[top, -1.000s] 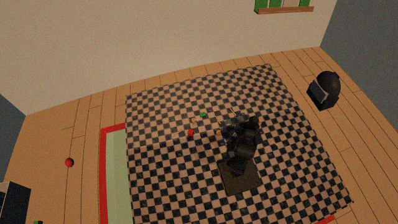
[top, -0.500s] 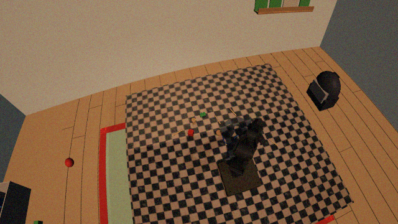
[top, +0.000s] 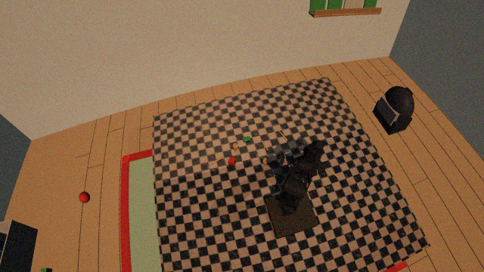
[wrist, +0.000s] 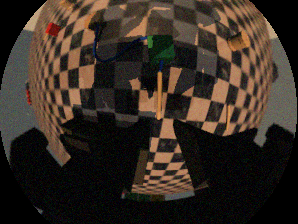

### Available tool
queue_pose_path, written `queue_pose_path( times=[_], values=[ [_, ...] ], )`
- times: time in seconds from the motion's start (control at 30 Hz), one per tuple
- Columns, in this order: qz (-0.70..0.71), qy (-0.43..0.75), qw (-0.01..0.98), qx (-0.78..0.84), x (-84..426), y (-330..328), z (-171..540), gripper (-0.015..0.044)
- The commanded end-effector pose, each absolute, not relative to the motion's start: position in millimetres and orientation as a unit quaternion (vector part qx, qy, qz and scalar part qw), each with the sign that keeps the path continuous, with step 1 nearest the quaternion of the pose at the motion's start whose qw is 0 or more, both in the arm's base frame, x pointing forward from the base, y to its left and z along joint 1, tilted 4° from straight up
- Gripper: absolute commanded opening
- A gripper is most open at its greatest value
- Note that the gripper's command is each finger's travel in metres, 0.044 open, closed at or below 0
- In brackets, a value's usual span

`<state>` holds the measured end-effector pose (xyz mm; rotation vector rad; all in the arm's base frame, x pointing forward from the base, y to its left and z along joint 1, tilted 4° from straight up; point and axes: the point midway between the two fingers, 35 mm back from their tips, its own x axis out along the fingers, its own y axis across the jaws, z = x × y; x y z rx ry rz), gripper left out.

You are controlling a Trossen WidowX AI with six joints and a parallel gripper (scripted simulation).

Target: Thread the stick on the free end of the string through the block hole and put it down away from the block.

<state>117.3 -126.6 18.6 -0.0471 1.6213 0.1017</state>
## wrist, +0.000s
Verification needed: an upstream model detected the green square block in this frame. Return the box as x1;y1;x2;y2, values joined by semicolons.
146;35;176;65

